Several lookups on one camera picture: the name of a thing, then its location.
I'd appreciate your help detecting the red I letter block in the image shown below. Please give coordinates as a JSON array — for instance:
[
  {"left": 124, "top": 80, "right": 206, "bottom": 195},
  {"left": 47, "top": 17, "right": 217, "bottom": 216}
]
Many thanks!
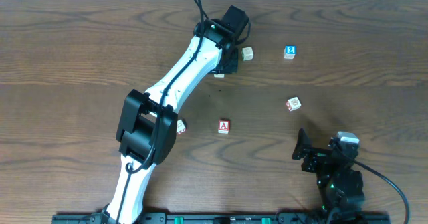
[{"left": 213, "top": 74, "right": 225, "bottom": 78}]

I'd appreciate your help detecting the red A letter block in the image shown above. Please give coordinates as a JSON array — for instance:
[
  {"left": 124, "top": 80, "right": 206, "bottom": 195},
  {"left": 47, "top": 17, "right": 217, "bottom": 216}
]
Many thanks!
[{"left": 218, "top": 120, "right": 230, "bottom": 134}]

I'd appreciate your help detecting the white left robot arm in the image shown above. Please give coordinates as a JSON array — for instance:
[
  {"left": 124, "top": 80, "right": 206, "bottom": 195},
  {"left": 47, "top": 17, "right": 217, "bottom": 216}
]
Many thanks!
[{"left": 101, "top": 5, "right": 250, "bottom": 223}]

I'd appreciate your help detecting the green R letter block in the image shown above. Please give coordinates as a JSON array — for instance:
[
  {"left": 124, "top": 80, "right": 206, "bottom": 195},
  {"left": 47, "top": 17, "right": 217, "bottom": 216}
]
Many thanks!
[{"left": 241, "top": 47, "right": 254, "bottom": 61}]

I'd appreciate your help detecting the M letter wooden block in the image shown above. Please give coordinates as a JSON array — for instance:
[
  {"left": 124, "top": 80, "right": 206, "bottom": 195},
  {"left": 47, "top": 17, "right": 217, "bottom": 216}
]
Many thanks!
[{"left": 286, "top": 96, "right": 302, "bottom": 112}]

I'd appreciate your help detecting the blue 2 number block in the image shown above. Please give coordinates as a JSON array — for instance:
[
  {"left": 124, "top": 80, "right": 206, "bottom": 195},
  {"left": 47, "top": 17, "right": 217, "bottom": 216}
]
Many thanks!
[{"left": 284, "top": 45, "right": 296, "bottom": 60}]

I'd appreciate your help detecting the red-sided plain wooden block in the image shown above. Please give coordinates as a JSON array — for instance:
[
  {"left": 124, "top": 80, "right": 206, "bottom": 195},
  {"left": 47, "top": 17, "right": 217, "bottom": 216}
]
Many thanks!
[{"left": 177, "top": 119, "right": 187, "bottom": 134}]

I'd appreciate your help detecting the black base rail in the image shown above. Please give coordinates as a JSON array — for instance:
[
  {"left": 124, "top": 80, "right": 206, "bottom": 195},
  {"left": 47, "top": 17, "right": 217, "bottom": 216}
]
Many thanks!
[{"left": 51, "top": 211, "right": 391, "bottom": 224}]

